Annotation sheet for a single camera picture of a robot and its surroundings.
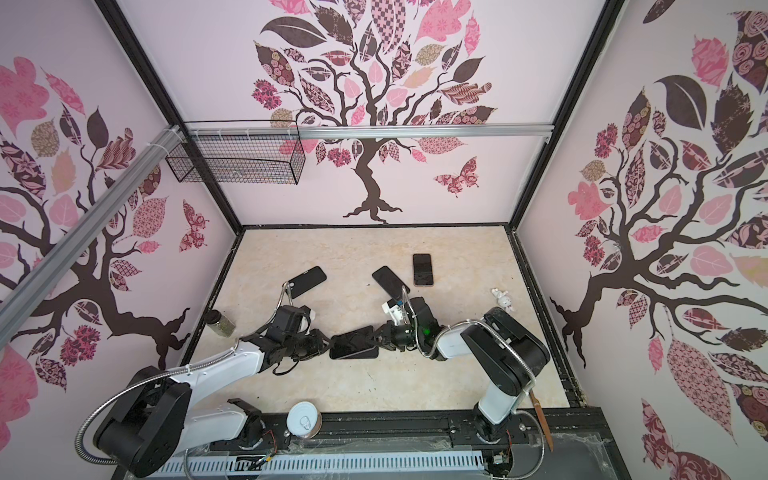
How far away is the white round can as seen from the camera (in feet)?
2.33

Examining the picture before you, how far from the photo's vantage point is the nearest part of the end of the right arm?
0.72 meters

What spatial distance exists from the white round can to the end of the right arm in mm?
237
